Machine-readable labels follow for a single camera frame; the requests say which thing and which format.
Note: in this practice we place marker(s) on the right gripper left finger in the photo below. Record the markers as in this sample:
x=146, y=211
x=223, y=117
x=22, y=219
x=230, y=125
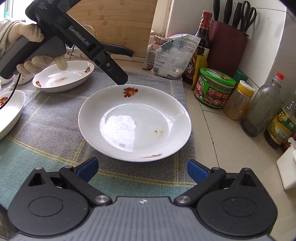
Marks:
x=77, y=178

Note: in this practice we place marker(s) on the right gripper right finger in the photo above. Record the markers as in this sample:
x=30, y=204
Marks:
x=206, y=180

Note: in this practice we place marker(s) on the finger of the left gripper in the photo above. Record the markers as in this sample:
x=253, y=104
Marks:
x=111, y=68

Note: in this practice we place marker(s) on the white plate back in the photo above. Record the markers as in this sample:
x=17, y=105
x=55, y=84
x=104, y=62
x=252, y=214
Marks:
x=53, y=80

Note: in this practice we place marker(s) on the large white plate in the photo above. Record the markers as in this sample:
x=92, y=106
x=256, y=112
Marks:
x=11, y=112

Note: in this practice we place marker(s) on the floral bowl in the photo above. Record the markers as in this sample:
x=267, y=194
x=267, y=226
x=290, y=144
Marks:
x=5, y=81
x=23, y=78

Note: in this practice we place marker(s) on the santoku kitchen knife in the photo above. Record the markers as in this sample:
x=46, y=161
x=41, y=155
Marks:
x=119, y=50

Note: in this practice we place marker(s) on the grey teal kitchen towel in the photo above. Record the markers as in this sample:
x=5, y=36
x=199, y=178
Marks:
x=47, y=135

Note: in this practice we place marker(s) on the left gloved hand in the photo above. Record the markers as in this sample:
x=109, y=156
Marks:
x=30, y=48

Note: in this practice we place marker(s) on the red white food packet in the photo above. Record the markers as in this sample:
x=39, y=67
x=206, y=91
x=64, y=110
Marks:
x=157, y=41

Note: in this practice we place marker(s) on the bamboo cutting board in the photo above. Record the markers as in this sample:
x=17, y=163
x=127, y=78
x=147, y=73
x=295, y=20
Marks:
x=126, y=23

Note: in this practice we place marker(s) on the white plastic bag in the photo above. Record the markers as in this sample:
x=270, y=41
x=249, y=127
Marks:
x=172, y=58

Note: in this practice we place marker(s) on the yellow lid spice jar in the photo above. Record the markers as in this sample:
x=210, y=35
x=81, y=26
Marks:
x=239, y=101

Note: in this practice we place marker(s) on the white seasoning box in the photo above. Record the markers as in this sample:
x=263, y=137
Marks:
x=287, y=167

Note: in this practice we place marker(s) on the green lid sauce jar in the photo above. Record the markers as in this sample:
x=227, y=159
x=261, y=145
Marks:
x=213, y=88

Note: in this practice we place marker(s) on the dark soy sauce bottle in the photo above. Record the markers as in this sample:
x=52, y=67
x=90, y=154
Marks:
x=199, y=58

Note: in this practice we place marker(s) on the yellow label oil bottle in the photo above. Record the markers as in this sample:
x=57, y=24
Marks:
x=282, y=125

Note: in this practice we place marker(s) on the clear glass bottle red cap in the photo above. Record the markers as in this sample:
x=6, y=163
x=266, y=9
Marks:
x=263, y=107

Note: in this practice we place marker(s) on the green cap small jar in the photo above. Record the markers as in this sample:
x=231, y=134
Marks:
x=239, y=75

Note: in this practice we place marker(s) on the dark red knife block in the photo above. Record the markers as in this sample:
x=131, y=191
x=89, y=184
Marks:
x=228, y=38

